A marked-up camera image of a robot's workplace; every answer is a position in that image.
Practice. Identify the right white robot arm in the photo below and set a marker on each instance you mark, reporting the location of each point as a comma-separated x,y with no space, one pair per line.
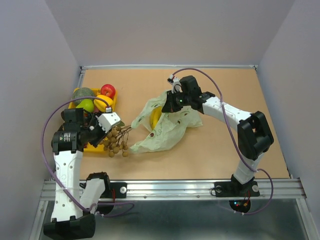
254,136

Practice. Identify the green fake melon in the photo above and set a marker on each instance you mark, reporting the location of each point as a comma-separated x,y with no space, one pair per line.
83,92

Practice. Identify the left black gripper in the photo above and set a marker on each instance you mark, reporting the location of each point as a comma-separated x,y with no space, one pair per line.
102,134

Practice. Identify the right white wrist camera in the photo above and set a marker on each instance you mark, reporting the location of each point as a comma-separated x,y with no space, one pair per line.
175,83

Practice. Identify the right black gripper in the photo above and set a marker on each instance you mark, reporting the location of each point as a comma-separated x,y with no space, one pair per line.
169,106

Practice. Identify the green avocado print plastic bag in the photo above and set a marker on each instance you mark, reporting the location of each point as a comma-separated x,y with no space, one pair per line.
169,129

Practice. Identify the yellow plastic tray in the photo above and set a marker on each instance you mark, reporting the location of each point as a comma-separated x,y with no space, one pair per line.
100,148

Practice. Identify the brown fake longan bunch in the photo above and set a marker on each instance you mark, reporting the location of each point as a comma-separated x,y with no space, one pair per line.
116,141

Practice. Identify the yellow fake bell pepper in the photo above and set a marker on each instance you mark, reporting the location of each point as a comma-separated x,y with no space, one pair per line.
103,102

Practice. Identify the yellow fake banana bunch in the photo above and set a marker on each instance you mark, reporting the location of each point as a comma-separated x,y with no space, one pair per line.
155,116

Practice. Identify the red fake apple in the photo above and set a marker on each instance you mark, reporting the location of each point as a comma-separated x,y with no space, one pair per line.
108,90

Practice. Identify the aluminium mounting rail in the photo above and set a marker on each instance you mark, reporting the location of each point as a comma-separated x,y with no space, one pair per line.
201,190

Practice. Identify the green fake pear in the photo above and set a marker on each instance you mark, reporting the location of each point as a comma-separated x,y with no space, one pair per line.
86,104

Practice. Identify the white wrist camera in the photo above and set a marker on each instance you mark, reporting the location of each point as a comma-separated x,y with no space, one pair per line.
108,119
175,83

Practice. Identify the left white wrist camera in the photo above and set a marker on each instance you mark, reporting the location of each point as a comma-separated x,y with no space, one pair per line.
108,119

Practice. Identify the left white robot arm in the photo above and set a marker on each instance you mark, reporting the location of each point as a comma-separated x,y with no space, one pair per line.
73,213

